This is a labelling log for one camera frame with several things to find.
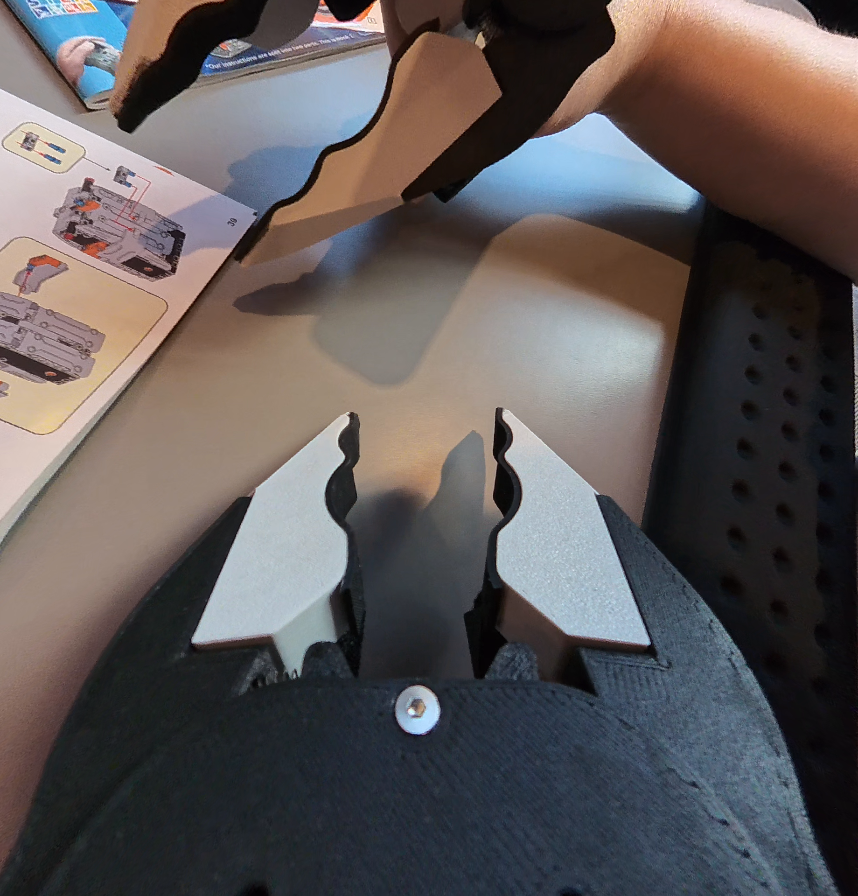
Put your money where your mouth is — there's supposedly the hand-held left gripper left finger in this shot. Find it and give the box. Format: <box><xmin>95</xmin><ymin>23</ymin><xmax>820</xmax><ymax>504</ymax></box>
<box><xmin>192</xmin><ymin>412</ymin><xmax>365</xmax><ymax>677</ymax></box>

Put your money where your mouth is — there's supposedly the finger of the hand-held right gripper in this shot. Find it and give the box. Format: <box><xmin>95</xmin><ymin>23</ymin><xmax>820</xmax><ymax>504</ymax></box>
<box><xmin>234</xmin><ymin>31</ymin><xmax>503</xmax><ymax>267</ymax></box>
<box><xmin>110</xmin><ymin>0</ymin><xmax>326</xmax><ymax>134</ymax></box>

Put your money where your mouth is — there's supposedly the person's right forearm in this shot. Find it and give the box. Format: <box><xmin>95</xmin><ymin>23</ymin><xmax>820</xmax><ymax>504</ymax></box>
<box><xmin>534</xmin><ymin>0</ymin><xmax>858</xmax><ymax>295</ymax></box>

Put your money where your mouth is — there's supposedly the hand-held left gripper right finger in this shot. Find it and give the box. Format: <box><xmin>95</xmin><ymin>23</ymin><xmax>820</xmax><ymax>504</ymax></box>
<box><xmin>465</xmin><ymin>407</ymin><xmax>652</xmax><ymax>680</ymax></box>

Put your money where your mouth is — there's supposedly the instruction booklet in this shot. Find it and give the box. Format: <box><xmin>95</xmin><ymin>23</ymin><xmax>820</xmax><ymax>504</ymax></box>
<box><xmin>0</xmin><ymin>77</ymin><xmax>258</xmax><ymax>571</ymax></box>

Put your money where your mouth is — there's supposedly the blue closed booklet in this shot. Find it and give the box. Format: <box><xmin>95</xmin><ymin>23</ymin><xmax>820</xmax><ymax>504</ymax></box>
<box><xmin>5</xmin><ymin>0</ymin><xmax>389</xmax><ymax>113</ymax></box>

